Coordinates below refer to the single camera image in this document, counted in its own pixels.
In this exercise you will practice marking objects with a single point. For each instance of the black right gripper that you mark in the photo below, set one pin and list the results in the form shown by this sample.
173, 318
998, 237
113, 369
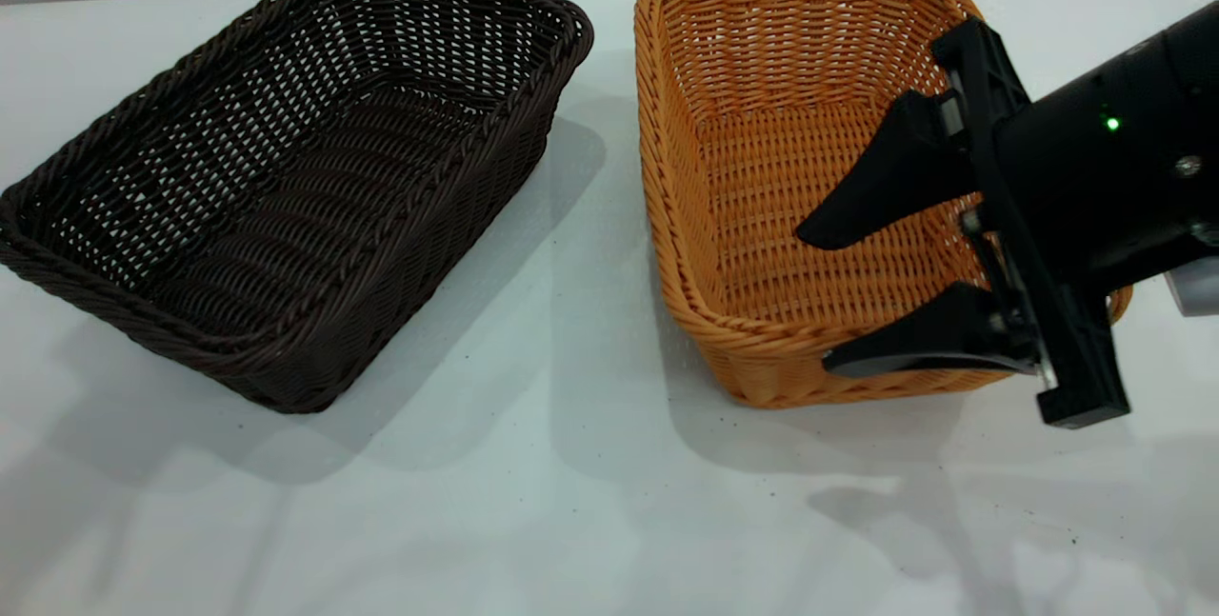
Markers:
1067, 178

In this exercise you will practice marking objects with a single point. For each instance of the black woven basket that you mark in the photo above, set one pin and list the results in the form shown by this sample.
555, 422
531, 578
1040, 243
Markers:
286, 226

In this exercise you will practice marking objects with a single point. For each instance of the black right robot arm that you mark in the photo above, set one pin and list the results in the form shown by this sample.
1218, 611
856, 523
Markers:
1195, 102

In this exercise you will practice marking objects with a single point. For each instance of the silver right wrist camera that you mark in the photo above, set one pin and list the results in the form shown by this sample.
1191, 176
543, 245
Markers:
1198, 288

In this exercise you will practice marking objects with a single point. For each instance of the orange woven basket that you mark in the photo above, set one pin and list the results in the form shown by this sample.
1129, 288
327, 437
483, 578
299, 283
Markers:
762, 168

